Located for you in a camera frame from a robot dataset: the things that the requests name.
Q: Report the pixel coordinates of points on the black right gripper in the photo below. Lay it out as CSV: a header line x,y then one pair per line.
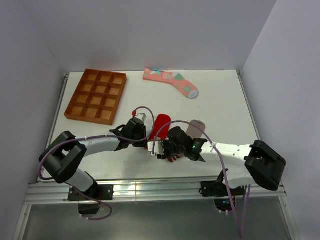
x,y
166,154

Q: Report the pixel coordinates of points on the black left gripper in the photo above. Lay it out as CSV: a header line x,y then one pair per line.
x,y
141,144

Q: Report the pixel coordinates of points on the red sock with bear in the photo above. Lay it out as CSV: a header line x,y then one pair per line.
x,y
160,121

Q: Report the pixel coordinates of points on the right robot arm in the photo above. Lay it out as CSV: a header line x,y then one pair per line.
x,y
244,165

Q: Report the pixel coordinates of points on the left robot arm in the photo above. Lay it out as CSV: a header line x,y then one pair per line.
x,y
63,157

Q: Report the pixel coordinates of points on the beige sock orange stripes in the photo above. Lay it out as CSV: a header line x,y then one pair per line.
x,y
196,129

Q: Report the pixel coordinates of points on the orange wooden compartment tray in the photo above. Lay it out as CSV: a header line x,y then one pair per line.
x,y
97,97

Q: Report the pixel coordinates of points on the pink patterned sock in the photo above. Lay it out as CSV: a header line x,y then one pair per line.
x,y
174,79

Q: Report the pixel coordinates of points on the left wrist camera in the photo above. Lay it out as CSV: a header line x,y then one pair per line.
x,y
140,116

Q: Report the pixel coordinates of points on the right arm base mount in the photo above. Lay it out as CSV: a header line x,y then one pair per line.
x,y
223,203

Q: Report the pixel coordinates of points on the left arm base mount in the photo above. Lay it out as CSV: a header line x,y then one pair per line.
x,y
92,200

